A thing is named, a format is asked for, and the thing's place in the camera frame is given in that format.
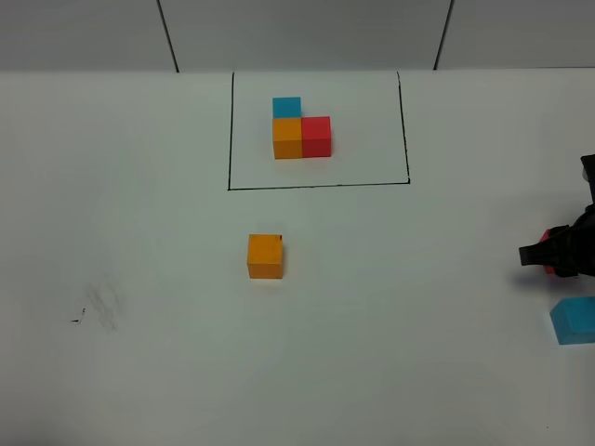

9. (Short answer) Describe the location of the loose blue cube block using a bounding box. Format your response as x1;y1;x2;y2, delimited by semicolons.
549;297;595;345

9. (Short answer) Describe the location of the template orange cube block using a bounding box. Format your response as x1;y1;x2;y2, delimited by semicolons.
272;118;302;160

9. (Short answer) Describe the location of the template blue cube block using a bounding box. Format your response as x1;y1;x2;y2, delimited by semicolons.
272;97;302;119

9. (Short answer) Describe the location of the template red cube block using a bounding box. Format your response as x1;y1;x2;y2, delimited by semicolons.
301;116;332;158

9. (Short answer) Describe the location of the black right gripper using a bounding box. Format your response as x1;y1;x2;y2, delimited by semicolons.
519;154;594;278

